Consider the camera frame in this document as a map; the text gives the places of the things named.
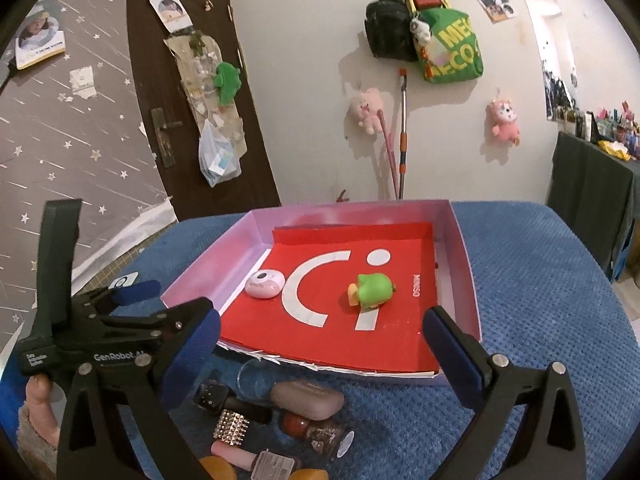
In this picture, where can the blue textured blanket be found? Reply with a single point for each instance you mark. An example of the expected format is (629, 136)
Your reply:
(540, 280)

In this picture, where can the pink round compact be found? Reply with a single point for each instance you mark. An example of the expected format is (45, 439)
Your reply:
(262, 285)

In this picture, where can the red printed paper liner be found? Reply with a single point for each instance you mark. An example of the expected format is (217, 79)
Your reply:
(340, 340)

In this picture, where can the yellow packet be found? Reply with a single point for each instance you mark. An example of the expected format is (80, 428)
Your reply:
(615, 149)

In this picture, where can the long photo collage poster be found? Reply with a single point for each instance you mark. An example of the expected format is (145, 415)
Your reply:
(557, 60)

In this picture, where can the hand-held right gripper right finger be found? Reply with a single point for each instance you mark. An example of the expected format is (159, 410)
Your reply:
(450, 342)

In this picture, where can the clear hanging organizer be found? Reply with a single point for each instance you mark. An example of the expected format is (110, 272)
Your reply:
(200, 75)

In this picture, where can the green tote bag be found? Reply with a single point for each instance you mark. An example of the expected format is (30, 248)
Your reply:
(452, 47)

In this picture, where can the dark brown door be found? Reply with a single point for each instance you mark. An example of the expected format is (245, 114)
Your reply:
(145, 85)

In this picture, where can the pink cat plush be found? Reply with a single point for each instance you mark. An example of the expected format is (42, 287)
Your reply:
(505, 120)

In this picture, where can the row of cosmetic bottles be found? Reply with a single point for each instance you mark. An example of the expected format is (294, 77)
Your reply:
(600, 122)

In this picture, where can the green plush toy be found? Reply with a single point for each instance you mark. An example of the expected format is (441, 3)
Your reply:
(227, 80)

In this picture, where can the small square clear box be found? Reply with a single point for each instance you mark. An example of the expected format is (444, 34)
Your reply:
(211, 396)

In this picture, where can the orange capsule half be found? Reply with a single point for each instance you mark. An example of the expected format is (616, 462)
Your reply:
(220, 470)
(310, 475)

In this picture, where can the pink cardboard box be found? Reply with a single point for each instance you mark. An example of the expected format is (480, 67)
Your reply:
(240, 245)

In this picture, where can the pink bear plush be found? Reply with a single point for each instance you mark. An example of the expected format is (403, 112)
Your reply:
(366, 110)

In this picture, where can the portrait wall poster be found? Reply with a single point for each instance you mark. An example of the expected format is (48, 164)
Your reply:
(37, 35)

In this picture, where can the clear plastic bag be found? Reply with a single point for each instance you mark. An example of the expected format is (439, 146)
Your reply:
(215, 157)

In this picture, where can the brown eyeshadow case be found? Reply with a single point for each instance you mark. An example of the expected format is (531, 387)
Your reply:
(307, 400)

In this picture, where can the pink stick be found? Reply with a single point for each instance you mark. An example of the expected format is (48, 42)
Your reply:
(387, 150)

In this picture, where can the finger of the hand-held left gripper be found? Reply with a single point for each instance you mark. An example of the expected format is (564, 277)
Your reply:
(175, 320)
(140, 290)

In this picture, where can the person's left hand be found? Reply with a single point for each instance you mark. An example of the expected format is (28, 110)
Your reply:
(45, 405)

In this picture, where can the dark cloth covered table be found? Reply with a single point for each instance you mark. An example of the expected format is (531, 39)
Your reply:
(590, 185)

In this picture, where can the pink labelled bottle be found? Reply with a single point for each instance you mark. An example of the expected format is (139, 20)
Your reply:
(235, 452)

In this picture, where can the small clear acrylic tag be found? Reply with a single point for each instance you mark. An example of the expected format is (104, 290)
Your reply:
(125, 280)

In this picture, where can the clear plastic cup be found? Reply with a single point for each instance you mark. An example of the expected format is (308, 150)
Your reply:
(257, 380)

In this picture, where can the green duck toy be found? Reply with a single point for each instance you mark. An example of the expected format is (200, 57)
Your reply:
(372, 291)

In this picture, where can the torn white paper piece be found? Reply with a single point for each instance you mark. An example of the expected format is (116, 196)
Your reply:
(82, 81)

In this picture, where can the studded metallic hair clip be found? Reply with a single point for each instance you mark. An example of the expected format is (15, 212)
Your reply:
(231, 427)

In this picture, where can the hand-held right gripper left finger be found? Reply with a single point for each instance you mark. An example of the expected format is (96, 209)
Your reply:
(192, 355)

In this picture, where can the black tube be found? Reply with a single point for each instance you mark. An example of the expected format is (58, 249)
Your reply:
(247, 410)

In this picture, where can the portrait poster on door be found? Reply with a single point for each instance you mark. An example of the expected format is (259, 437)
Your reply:
(170, 10)

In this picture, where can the metal mop pole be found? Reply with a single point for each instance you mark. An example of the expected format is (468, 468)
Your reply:
(402, 135)

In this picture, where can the black backpack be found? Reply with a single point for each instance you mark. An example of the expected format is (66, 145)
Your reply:
(390, 27)

